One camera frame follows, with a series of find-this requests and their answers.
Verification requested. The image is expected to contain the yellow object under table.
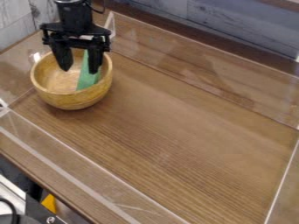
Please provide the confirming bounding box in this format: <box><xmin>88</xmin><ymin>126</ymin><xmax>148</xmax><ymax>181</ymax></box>
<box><xmin>42</xmin><ymin>194</ymin><xmax>58</xmax><ymax>214</ymax></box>

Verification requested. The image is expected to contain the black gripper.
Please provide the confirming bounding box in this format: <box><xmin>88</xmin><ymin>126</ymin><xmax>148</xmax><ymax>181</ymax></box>
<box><xmin>40</xmin><ymin>0</ymin><xmax>111</xmax><ymax>74</ymax></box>

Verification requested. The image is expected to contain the green rectangular block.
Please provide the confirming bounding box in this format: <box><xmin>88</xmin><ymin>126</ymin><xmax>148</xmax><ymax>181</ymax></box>
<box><xmin>76</xmin><ymin>51</ymin><xmax>102</xmax><ymax>90</ymax></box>

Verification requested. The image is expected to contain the clear acrylic barrier wall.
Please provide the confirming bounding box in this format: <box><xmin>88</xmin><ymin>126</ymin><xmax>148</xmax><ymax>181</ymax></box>
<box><xmin>0</xmin><ymin>15</ymin><xmax>299</xmax><ymax>224</ymax></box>

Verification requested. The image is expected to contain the black device with logo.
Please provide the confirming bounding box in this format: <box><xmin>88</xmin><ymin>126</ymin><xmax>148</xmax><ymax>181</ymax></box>
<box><xmin>24</xmin><ymin>195</ymin><xmax>68</xmax><ymax>224</ymax></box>

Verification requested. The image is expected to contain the brown wooden bowl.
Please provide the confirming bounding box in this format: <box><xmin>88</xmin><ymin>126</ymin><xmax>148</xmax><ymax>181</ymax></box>
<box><xmin>31</xmin><ymin>49</ymin><xmax>114</xmax><ymax>110</ymax></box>

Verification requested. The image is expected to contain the clear acrylic corner bracket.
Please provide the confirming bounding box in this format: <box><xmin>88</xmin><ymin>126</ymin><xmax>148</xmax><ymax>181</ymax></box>
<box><xmin>104</xmin><ymin>11</ymin><xmax>116</xmax><ymax>39</ymax></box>

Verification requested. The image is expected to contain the black cable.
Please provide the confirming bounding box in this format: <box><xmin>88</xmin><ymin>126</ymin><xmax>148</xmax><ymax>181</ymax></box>
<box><xmin>0</xmin><ymin>197</ymin><xmax>19</xmax><ymax>224</ymax></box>

